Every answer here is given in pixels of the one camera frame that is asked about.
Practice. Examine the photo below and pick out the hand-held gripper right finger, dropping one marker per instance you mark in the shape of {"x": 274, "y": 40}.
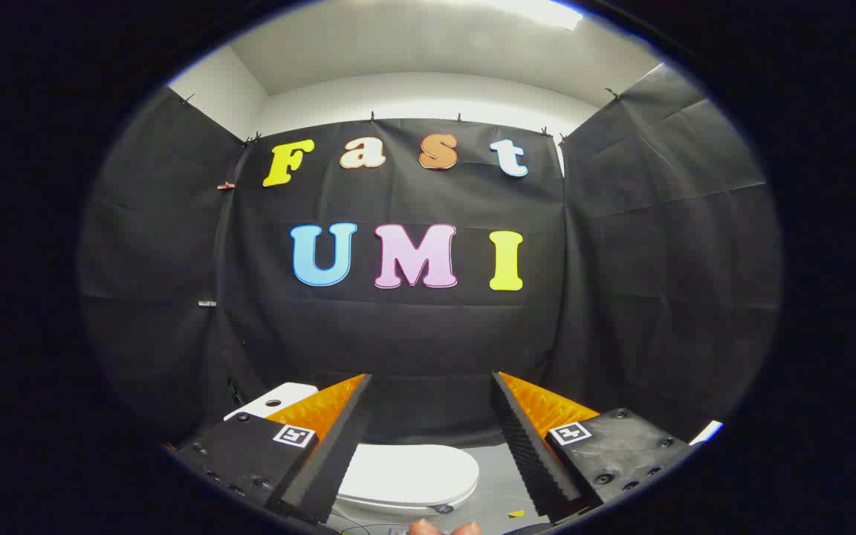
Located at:
{"x": 528, "y": 446}

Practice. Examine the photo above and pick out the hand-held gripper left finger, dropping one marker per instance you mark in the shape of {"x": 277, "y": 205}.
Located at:
{"x": 339, "y": 446}

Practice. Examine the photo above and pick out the black backdrop cloth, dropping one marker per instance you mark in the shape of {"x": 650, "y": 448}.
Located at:
{"x": 413, "y": 334}

